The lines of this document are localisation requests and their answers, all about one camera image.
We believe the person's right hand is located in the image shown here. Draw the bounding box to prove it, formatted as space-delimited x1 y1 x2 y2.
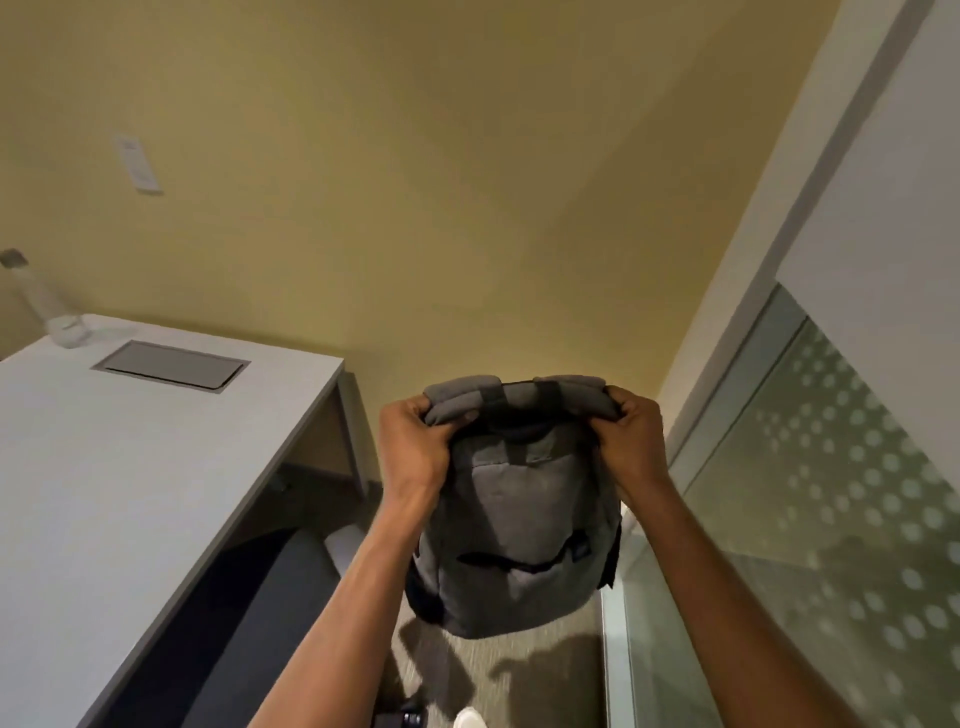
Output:
595 386 674 506

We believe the person's left hand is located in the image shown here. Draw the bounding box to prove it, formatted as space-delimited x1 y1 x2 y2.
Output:
378 396 457 514

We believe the grey fabric backpack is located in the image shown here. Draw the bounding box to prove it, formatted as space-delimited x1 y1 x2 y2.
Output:
403 372 625 641

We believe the person's right forearm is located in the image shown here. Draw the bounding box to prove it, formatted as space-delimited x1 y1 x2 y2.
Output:
618 480 865 728

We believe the person's left forearm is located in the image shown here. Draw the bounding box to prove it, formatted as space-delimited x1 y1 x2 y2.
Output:
247 491 438 728

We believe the dotted frosted glass partition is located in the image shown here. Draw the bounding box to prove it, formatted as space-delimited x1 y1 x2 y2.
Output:
600 283 960 728

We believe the dark grey office chair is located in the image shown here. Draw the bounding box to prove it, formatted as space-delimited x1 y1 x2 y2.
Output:
174 523 395 728

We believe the white desk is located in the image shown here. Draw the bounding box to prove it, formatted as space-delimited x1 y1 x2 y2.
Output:
0 313 370 728

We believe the clear water bottle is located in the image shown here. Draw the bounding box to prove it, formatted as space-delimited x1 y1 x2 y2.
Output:
0 249 93 351

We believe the grey desk cable hatch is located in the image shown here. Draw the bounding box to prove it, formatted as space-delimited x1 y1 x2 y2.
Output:
90 339 252 396

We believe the white partition frame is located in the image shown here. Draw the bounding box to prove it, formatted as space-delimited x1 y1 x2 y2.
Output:
654 0 940 470

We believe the white wall switch plate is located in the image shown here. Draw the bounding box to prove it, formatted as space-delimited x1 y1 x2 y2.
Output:
111 134 165 197

